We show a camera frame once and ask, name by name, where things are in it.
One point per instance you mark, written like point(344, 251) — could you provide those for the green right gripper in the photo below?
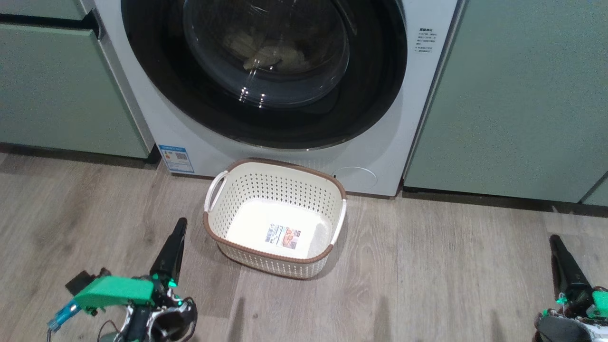
point(601, 304)

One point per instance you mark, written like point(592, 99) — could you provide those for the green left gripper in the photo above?
point(118, 290)

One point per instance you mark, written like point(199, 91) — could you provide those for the washing machine glass door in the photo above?
point(156, 85)

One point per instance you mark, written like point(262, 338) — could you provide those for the cream yellow printed garment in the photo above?
point(278, 54)

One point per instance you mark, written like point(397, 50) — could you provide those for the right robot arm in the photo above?
point(563, 330)

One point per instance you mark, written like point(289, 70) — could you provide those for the sage green cabinet door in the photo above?
point(513, 95)
point(61, 90)
point(598, 194)

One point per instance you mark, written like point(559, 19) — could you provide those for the white front-load washing machine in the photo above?
point(199, 152)

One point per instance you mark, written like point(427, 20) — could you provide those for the printed label sticker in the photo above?
point(283, 237)

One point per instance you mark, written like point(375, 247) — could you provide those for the cream perforated basket brown rim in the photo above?
point(280, 190)

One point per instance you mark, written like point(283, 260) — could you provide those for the blue energy label sticker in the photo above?
point(176, 159)

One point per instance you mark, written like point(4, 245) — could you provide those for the round white filter cover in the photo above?
point(355, 178)

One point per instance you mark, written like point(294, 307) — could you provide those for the white text notice sticker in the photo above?
point(424, 40)

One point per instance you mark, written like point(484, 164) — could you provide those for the sage green cabinet drawer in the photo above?
point(42, 8)

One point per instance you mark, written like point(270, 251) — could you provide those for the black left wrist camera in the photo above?
point(78, 283)

